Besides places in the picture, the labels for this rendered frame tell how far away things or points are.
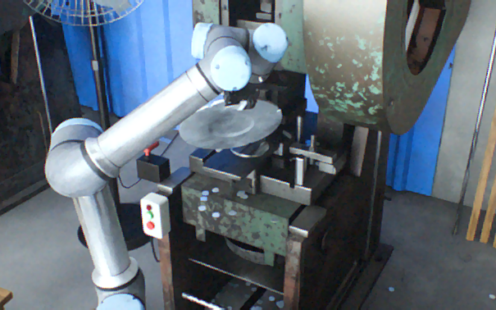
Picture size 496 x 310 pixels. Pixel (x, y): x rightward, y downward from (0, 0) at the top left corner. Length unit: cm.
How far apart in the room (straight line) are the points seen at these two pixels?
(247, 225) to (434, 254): 116
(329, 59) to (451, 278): 155
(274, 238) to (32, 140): 177
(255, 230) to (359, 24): 83
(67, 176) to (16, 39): 193
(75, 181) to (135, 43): 252
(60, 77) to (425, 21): 202
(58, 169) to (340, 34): 64
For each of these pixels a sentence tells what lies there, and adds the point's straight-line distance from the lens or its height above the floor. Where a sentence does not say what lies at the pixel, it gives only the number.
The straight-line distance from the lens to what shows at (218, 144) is 172.
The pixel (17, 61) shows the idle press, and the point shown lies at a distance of 305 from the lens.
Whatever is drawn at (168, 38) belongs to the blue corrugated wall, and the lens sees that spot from 349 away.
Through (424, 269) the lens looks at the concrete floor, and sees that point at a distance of 266.
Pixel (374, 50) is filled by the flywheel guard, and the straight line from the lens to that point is 124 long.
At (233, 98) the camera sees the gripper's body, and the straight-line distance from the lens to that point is 137.
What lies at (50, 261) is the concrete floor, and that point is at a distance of 275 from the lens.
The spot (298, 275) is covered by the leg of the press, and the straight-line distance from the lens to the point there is 176.
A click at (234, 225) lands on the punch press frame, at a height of 56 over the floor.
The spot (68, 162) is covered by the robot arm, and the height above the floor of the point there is 108.
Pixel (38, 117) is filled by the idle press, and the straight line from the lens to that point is 322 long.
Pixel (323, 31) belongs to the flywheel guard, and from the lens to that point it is 127.
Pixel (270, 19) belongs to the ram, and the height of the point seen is 117.
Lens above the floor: 163
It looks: 28 degrees down
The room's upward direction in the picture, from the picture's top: straight up
